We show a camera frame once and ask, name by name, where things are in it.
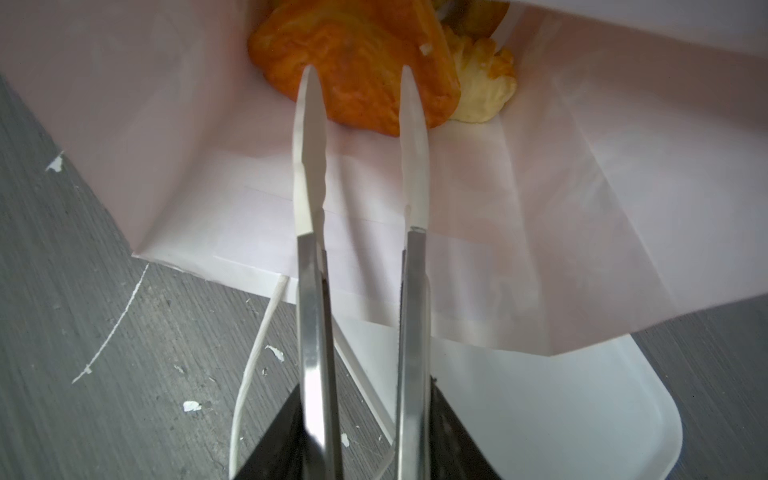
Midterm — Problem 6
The white plastic tray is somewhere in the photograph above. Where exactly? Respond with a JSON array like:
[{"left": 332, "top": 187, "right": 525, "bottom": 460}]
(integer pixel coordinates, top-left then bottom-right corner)
[{"left": 323, "top": 311, "right": 684, "bottom": 480}]

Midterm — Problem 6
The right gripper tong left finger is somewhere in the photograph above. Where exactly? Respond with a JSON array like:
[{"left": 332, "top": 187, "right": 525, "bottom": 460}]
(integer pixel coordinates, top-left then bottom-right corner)
[{"left": 292, "top": 66, "right": 343, "bottom": 479}]

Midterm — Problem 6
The orange fake croissant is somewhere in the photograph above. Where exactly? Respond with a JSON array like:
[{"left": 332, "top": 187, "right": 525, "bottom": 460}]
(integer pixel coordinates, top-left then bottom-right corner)
[{"left": 248, "top": 1, "right": 461, "bottom": 136}]

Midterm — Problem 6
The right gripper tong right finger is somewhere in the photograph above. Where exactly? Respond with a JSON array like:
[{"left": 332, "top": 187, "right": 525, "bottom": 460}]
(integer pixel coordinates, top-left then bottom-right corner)
[{"left": 395, "top": 66, "right": 431, "bottom": 479}]

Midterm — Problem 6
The red white paper bag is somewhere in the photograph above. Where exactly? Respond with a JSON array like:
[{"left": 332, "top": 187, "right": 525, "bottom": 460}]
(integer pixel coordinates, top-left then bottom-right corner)
[{"left": 1, "top": 1, "right": 767, "bottom": 355}]

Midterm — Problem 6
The pale fake bread piece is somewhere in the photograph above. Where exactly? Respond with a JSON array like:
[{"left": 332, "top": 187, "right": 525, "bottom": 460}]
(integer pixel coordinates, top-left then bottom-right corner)
[{"left": 443, "top": 25, "right": 517, "bottom": 124}]

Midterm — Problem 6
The yellow striped fake bread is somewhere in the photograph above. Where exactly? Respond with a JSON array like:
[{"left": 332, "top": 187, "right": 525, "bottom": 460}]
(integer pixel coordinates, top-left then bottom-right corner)
[{"left": 433, "top": 0, "right": 509, "bottom": 39}]

